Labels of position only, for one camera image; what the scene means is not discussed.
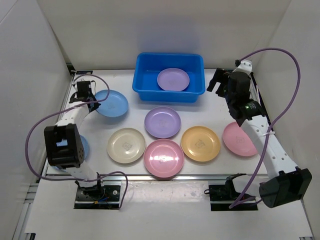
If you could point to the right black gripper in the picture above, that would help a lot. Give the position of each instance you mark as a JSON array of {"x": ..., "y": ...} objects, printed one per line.
[{"x": 219, "y": 76}]

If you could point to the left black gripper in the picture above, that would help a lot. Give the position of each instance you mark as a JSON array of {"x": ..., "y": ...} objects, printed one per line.
[{"x": 96, "y": 105}]

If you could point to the blue plate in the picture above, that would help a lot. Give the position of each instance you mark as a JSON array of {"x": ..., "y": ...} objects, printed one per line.
[
  {"x": 116, "y": 105},
  {"x": 86, "y": 149}
]

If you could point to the purple plate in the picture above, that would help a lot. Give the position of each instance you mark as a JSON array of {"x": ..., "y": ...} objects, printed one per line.
[
  {"x": 162, "y": 122},
  {"x": 173, "y": 79}
]

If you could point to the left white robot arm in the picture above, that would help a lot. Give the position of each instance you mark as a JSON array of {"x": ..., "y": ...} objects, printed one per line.
[{"x": 64, "y": 146}]

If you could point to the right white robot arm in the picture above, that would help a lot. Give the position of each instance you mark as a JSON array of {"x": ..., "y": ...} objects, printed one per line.
[{"x": 286, "y": 181}]

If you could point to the blue plastic bin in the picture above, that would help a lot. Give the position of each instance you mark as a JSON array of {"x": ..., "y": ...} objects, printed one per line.
[{"x": 149, "y": 65}]

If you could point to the cream plate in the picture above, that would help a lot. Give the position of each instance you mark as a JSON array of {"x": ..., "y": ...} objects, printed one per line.
[{"x": 126, "y": 145}]

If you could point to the pink plate right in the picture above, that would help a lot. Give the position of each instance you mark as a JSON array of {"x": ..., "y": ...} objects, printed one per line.
[{"x": 237, "y": 141}]

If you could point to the pink plate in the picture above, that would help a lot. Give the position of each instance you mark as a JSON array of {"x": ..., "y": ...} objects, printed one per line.
[
  {"x": 237, "y": 141},
  {"x": 163, "y": 158}
]

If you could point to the yellow plate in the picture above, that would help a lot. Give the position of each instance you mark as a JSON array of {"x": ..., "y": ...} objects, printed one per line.
[{"x": 200, "y": 144}]

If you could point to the pink plate centre front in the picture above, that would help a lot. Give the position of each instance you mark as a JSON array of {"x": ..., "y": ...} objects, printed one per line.
[{"x": 163, "y": 158}]

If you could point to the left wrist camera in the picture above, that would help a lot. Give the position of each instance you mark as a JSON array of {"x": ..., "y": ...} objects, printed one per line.
[{"x": 83, "y": 79}]

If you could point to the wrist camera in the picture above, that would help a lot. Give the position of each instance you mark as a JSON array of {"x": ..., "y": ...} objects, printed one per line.
[
  {"x": 244, "y": 66},
  {"x": 83, "y": 79}
]

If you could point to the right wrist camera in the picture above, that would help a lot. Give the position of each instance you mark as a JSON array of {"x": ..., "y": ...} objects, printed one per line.
[{"x": 244, "y": 66}]

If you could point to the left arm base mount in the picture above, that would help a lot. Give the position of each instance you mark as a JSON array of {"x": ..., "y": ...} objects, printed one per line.
[{"x": 104, "y": 196}]

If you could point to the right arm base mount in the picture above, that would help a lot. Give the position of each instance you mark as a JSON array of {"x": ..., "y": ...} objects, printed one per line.
[{"x": 221, "y": 196}]

